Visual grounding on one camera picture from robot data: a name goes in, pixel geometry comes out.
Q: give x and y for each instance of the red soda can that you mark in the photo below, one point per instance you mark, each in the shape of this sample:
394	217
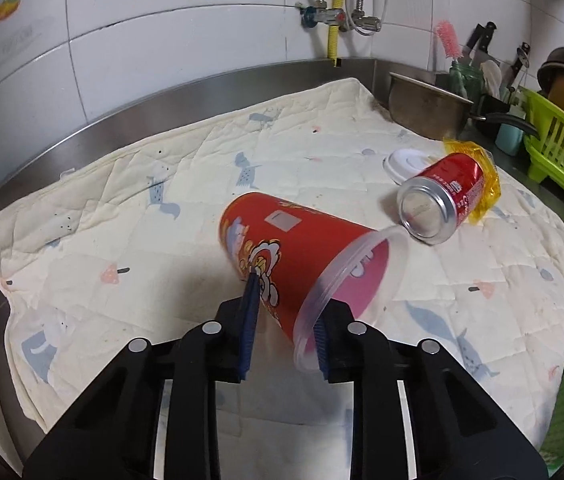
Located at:
442	195

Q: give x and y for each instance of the cream quilted printed mat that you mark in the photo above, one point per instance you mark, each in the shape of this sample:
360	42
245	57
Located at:
137	240

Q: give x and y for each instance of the green glass jar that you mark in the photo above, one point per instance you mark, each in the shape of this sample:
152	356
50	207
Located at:
467	82

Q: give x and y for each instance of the white plastic cup lid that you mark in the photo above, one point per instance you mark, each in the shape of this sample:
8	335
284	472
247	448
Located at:
404	160

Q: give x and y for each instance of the pink bottle brush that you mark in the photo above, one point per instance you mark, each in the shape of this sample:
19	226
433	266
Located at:
448	41

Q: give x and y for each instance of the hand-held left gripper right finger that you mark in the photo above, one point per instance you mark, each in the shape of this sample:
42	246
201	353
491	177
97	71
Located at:
321	355

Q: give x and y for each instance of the white spatula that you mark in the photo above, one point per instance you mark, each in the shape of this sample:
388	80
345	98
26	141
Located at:
492	76

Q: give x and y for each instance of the green plastic dish rack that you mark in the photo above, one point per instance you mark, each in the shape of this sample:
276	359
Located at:
562	150

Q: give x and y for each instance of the red printed cup clear lid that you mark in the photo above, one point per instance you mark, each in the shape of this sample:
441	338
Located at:
312	245

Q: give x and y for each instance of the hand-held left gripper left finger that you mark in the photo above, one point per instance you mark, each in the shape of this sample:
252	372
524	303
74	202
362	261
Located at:
249	330

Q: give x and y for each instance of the teal cup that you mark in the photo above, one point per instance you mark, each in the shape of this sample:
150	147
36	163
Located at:
508	140

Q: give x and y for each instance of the yellow plastic wrapper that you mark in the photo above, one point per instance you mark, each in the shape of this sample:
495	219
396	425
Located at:
489	190

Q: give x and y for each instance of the metal water valve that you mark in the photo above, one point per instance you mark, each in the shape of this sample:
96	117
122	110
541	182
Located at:
319	16
367	22

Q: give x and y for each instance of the steel pot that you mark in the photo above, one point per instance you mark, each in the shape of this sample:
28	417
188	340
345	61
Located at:
422	110

